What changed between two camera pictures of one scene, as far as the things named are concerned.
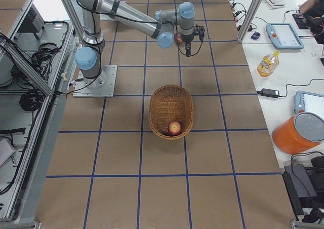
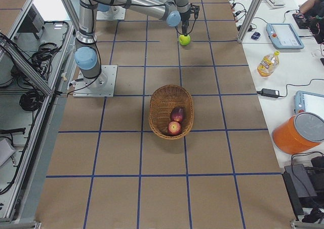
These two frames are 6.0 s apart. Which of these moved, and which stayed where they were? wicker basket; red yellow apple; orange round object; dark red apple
Moved: dark red apple
Stayed: red yellow apple; orange round object; wicker basket
